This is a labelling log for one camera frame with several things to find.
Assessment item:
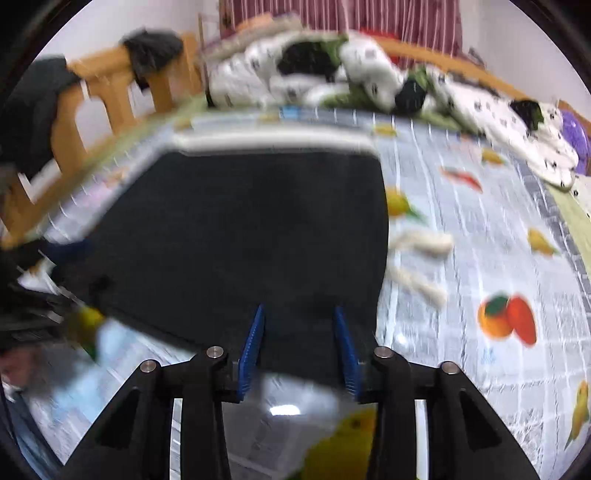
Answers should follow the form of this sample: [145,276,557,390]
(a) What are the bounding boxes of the purple ball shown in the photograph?
[561,109,590,175]

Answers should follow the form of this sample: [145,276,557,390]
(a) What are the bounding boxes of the white floral quilt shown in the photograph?
[206,30,578,191]

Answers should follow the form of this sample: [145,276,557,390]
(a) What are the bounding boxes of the wooden bed frame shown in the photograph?
[0,32,591,250]

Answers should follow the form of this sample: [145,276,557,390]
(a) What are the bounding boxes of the black pants with white waistband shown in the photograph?
[66,147,389,385]

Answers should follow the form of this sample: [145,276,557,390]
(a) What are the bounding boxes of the person left hand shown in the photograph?
[1,344,47,395]

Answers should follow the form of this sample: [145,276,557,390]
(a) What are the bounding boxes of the black jacket on bed frame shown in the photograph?
[1,56,80,179]

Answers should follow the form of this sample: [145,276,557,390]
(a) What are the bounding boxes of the maroon striped curtain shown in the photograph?
[218,0,463,57]

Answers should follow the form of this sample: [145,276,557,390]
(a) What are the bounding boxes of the dark grey cloth on bedpost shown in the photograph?
[120,29,183,91]

